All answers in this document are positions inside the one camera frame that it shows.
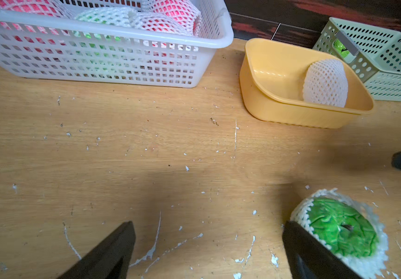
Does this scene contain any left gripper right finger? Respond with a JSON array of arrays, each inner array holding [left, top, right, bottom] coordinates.
[[283, 221, 359, 279]]

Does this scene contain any white foam net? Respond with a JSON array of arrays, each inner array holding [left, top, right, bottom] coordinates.
[[302, 59, 349, 108], [290, 188, 388, 279]]

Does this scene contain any red apple netted back right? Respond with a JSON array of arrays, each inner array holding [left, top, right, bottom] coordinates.
[[141, 0, 203, 37]]

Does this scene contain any white plastic mesh basket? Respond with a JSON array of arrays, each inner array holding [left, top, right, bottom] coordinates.
[[0, 1, 234, 88]]

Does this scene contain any red apple netted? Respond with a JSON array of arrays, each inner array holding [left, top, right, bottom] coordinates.
[[0, 0, 67, 17], [129, 12, 193, 37], [141, 0, 203, 37]]

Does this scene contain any red apple netted front right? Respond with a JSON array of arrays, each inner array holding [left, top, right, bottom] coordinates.
[[129, 12, 193, 37]]

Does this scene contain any green apple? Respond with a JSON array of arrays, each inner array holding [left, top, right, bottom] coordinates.
[[333, 39, 350, 59], [308, 198, 379, 258]]

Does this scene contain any green plastic mesh basket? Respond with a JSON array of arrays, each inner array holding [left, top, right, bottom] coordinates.
[[313, 17, 401, 101]]

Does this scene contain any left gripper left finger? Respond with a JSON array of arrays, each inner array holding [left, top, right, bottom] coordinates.
[[59, 221, 136, 279]]

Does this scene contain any yellow plastic tub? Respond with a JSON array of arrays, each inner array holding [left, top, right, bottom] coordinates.
[[239, 38, 374, 129]]

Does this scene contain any green apple netted front middle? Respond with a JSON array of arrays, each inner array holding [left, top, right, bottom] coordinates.
[[74, 7, 139, 27]]

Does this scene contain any red apple netted front left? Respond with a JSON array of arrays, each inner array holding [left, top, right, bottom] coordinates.
[[0, 0, 67, 17]]

